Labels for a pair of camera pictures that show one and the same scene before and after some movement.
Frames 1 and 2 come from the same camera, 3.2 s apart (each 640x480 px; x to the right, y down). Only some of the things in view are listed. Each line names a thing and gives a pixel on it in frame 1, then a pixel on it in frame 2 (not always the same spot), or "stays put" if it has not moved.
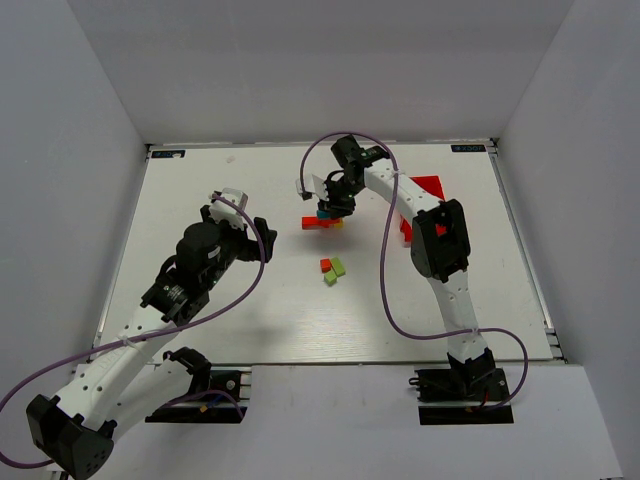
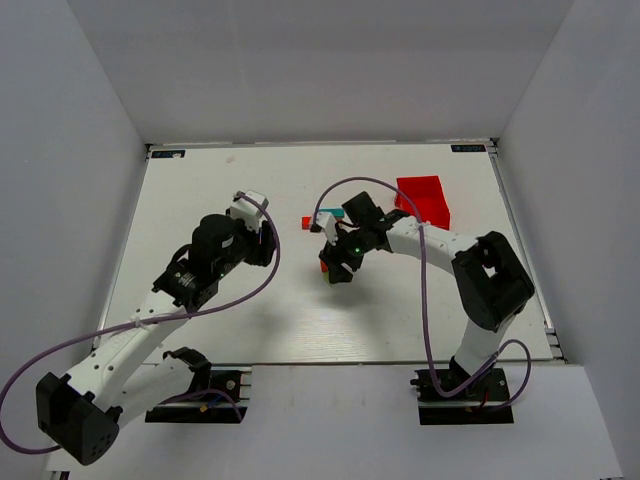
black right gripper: x=338 y=201 -> x=337 y=258
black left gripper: x=248 y=245 stays put
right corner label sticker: x=468 y=148 stays put
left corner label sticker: x=168 y=154 stays put
